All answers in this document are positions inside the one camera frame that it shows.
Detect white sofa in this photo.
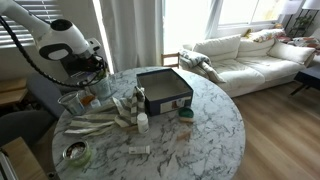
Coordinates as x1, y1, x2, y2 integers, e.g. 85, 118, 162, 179
182, 28, 316, 98

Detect wooden bench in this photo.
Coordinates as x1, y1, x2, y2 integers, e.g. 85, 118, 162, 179
0, 78, 29, 108

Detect green sponge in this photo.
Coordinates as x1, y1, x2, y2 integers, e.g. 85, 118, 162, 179
177, 107, 195, 124

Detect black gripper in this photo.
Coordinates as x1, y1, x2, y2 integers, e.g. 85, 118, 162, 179
63, 53, 110, 81

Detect grey white striped cloth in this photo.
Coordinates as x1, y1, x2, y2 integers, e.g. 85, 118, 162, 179
63, 85, 147, 139

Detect dark blue cardboard box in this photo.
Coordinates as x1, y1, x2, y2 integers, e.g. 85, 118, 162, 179
135, 68, 194, 117

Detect grey white throw blanket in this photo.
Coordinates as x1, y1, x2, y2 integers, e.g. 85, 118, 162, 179
179, 49, 227, 84

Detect white sofa cushion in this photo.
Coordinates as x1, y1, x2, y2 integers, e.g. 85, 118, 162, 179
237, 38, 278, 59
193, 34, 242, 63
267, 40, 316, 66

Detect white lamp shade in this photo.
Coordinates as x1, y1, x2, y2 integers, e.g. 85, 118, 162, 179
301, 0, 320, 11
281, 0, 303, 16

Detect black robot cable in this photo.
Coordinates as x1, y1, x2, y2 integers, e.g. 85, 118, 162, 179
0, 15, 108, 89

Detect dark grey chair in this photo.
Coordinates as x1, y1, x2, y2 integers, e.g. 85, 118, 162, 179
0, 109, 58, 148
26, 72, 68, 118

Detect black plant stand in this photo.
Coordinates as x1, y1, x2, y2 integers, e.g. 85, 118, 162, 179
288, 9, 318, 38

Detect white pill bottle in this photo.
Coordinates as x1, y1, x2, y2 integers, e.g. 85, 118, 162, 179
136, 112, 150, 135

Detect small white jar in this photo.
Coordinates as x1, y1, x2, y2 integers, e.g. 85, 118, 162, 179
89, 98, 102, 109

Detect floral patterned pillow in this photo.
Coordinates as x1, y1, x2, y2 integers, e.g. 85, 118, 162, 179
248, 28, 286, 44

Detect white window blinds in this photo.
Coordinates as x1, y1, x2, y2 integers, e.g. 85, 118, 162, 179
0, 0, 64, 49

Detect wooden chair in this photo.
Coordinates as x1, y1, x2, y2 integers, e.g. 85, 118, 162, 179
160, 52, 181, 69

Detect small white tube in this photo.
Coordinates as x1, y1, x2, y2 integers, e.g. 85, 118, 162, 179
128, 145, 152, 156

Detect light wooden furniture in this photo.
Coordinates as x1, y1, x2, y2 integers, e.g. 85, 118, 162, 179
0, 136, 49, 180

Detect white window frame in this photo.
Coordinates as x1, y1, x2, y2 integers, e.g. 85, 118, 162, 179
206, 0, 291, 38

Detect black coffee table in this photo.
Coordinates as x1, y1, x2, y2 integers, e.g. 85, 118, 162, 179
289, 64, 320, 98

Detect orange snack packets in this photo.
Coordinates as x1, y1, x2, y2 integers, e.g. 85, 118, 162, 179
79, 94, 96, 107

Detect white curtain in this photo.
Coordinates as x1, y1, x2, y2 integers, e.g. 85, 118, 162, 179
99, 0, 165, 74

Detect small wooden block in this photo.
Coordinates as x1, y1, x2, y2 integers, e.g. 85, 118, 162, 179
176, 131, 193, 142

